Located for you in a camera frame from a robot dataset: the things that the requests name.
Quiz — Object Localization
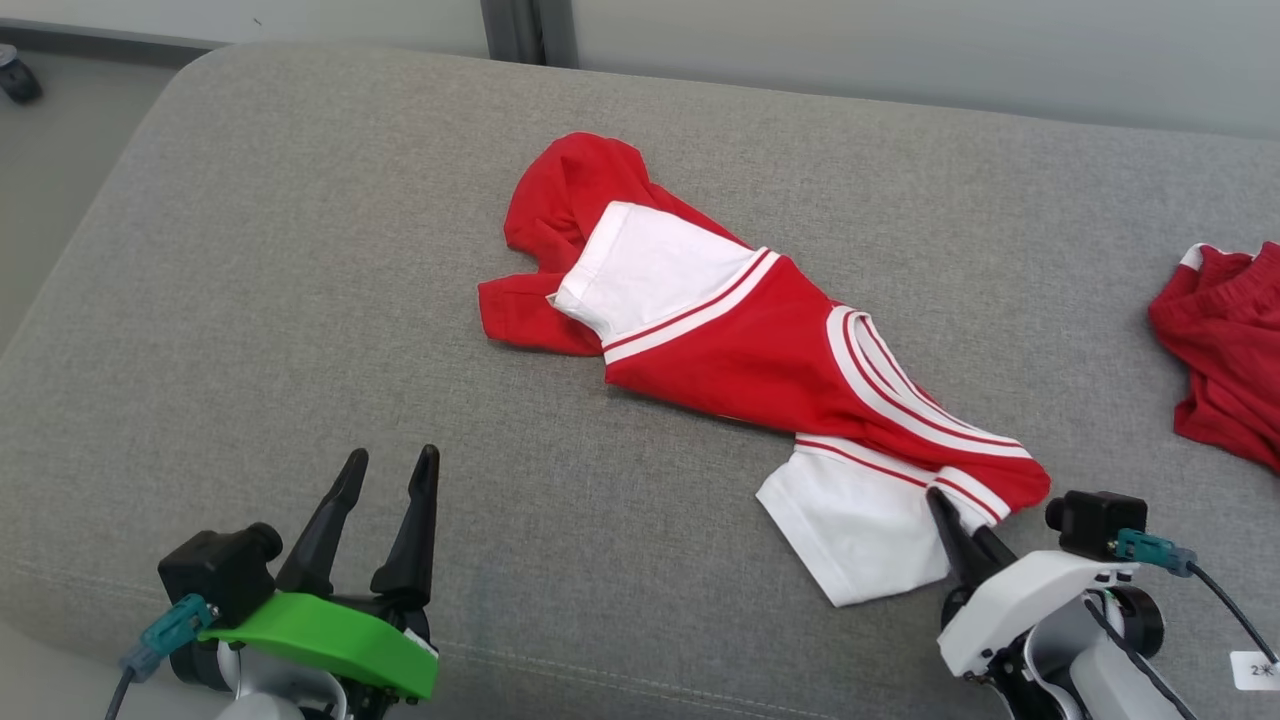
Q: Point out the grey fabric sofa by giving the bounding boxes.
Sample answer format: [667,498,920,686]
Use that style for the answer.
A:
[0,40,1280,720]

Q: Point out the red shorts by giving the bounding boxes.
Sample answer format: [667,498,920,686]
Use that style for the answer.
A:
[1148,240,1280,474]

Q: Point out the teal right camera connector cable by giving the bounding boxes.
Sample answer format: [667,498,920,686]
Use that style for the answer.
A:
[1113,528,1280,666]

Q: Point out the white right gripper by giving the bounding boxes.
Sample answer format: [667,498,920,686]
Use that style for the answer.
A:
[925,487,1141,679]

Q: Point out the teal left camera connector cable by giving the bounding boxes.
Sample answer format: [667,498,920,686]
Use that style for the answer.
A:
[103,593,217,720]

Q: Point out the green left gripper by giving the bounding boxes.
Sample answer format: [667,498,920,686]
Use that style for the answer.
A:
[200,445,441,701]

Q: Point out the red and white jersey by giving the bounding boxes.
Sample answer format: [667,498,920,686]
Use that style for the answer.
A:
[477,132,1052,608]

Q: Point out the white paper label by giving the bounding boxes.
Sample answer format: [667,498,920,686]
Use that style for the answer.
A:
[1230,650,1280,692]

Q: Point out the black caster wheel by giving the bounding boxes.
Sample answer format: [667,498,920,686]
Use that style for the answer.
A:
[0,44,44,105]

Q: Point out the dark grey wall post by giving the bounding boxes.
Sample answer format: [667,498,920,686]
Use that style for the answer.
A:
[480,0,580,67]

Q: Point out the teal camera connector cable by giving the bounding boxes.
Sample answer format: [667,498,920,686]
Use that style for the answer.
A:
[1113,528,1280,666]
[103,593,217,720]

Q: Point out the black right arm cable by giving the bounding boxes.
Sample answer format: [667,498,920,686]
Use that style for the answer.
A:
[1085,595,1196,720]

